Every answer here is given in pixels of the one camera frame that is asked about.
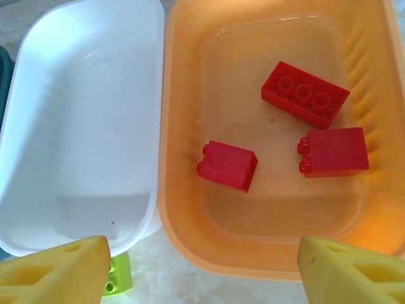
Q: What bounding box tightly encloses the red lego brick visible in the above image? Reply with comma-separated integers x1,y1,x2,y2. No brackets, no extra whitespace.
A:
261,60,351,130
196,140,259,193
297,127,370,179

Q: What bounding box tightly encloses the lime green lego brick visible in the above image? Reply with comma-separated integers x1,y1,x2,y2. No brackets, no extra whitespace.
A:
103,253,132,298

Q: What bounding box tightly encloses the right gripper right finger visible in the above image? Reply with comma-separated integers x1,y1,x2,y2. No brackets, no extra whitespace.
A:
299,236,405,304

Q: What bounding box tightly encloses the teal plastic container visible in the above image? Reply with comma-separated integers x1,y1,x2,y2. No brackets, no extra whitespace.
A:
0,44,15,127

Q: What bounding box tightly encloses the orange plastic container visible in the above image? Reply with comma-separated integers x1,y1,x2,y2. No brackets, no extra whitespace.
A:
156,0,405,282

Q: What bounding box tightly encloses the white plastic container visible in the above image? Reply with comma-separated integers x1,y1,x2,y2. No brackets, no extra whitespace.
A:
0,0,165,258

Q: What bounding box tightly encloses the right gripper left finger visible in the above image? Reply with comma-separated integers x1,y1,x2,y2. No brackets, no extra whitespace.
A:
0,236,111,304

